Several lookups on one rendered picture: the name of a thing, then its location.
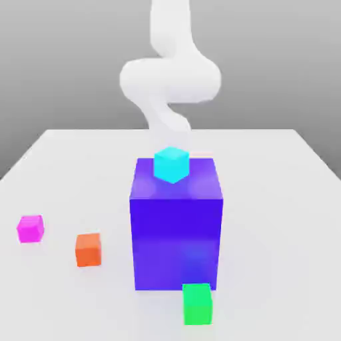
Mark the large purple box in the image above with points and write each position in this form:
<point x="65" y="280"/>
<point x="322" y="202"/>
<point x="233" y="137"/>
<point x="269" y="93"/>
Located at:
<point x="175" y="226"/>

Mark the small orange cube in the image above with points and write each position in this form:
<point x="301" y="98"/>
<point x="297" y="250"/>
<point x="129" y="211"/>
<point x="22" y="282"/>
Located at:
<point x="88" y="250"/>

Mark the small cyan cube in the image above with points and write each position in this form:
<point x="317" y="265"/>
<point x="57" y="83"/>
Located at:
<point x="171" y="165"/>

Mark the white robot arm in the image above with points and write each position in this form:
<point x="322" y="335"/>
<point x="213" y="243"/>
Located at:
<point x="170" y="77"/>

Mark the small magenta cube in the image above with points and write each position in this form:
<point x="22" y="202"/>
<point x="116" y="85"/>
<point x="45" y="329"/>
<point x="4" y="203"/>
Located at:
<point x="30" y="229"/>

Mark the small green cube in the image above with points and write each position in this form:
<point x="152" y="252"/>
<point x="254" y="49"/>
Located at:
<point x="197" y="304"/>

